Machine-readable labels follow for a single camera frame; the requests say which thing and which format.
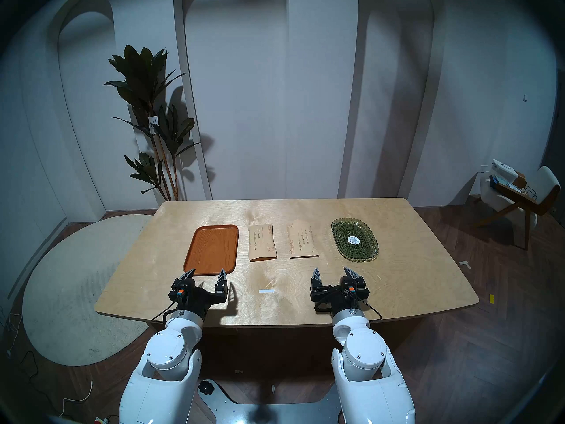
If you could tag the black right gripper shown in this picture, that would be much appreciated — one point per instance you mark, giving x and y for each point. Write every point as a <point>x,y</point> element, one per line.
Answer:
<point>337,297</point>

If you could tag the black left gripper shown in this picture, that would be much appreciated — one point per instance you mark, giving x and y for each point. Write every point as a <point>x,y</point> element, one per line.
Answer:
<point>198,297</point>

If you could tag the kraft envelope with handwritten address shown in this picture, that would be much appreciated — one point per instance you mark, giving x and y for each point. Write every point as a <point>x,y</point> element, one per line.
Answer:
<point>303,240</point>

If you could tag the kraft envelope with red stamp box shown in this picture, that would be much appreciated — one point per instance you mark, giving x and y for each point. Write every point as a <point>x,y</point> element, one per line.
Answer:
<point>262,243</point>

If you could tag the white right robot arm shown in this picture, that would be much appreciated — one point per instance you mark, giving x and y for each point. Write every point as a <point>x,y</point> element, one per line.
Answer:
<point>366,352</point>

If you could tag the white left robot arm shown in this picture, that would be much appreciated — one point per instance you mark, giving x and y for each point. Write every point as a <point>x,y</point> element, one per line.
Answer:
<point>170,352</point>

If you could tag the orange wooden tray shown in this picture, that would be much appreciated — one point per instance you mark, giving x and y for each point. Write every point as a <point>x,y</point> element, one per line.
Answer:
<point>212,250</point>

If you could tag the green glass tray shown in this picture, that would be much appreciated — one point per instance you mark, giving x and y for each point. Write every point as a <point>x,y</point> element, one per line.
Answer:
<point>355,240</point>

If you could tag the dark wooden table base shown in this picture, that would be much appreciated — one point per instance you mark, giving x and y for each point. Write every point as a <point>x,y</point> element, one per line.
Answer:
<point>269,343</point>

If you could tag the black star knob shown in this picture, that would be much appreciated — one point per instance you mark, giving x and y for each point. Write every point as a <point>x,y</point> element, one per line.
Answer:
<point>205,388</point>

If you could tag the oval beige rug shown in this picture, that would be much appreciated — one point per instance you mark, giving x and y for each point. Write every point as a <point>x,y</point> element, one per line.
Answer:
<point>66,290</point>

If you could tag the white plant tag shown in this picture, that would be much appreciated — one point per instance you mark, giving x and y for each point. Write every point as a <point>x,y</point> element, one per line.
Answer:
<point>153,125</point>

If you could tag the blue item on armchair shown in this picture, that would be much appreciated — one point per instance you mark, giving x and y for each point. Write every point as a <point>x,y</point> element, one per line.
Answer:
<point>494,180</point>

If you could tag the white box on armchair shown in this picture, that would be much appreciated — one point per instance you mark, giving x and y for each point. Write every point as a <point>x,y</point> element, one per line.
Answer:
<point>504,169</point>

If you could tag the tall dark green plant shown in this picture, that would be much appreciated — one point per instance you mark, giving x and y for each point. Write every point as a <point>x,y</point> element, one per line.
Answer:
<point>143,78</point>

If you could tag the white wooden armchair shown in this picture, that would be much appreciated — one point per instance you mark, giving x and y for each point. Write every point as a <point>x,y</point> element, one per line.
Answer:
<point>540,184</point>

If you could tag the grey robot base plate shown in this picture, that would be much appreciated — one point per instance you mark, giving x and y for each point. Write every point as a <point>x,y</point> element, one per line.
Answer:
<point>273,412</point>

